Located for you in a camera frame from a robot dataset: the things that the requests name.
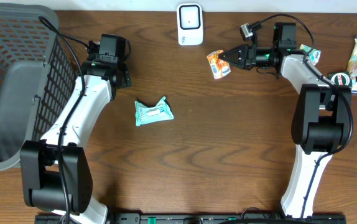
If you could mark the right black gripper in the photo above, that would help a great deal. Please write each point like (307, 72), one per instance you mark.
(245, 55)

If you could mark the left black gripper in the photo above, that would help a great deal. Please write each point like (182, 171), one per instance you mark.
(126, 78)

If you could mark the orange tissue pack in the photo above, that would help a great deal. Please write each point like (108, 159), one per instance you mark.
(219, 67)

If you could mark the teal tissue pack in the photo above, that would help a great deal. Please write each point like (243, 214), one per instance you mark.
(314, 54)

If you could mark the teal wet wipes pack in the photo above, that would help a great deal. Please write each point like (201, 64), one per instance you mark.
(146, 115)

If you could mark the dark green round-label box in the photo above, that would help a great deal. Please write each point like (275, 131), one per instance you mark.
(341, 78)

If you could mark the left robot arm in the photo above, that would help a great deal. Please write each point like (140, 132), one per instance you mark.
(55, 173)

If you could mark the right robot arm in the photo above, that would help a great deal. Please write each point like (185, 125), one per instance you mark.
(323, 122)

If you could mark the white barcode scanner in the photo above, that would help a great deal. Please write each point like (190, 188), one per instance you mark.
(190, 24)

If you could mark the grey plastic mesh basket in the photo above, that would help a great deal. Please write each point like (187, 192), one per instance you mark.
(36, 78)

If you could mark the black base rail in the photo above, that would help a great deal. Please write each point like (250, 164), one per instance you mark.
(250, 217)

